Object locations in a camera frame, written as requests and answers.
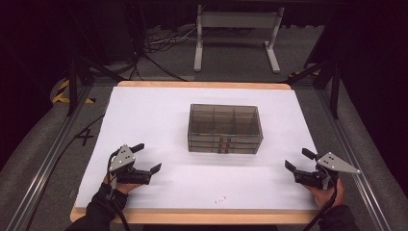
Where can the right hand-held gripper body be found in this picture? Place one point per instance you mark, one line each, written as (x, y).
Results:
(333, 163)

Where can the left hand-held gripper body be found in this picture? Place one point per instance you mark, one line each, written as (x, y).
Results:
(122, 160)

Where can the smoked clear plastic drawer cabinet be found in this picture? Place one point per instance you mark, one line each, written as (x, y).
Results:
(224, 120)

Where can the person's left hand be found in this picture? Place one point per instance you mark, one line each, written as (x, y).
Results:
(123, 187)

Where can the person's right hand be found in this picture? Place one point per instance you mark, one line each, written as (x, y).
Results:
(324, 195)

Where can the white table sheet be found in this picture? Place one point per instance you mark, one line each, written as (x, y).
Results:
(154, 122)

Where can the wooden table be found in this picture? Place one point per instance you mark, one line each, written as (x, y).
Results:
(192, 217)

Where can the black metal stand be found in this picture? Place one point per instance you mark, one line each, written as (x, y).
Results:
(73, 86)
(333, 89)

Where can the yellow black hazard tape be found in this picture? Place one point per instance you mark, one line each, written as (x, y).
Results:
(61, 93)

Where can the white metal stand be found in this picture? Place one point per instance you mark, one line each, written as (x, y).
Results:
(237, 20)

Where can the aluminium floor rail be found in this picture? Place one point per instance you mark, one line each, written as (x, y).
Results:
(48, 160)
(352, 173)

